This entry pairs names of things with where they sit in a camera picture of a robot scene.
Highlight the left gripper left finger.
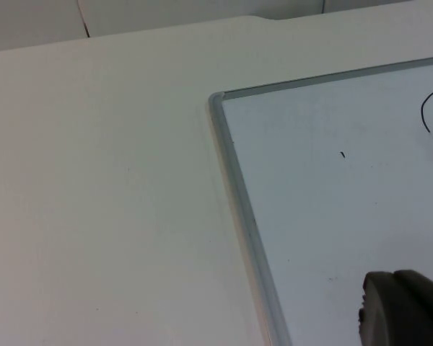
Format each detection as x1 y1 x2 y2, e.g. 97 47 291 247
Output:
358 271 416 346

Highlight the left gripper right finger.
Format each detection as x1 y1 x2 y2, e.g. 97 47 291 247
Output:
392 269 433 346

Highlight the grey-framed whiteboard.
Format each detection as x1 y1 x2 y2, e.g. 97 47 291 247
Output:
207 54 433 346

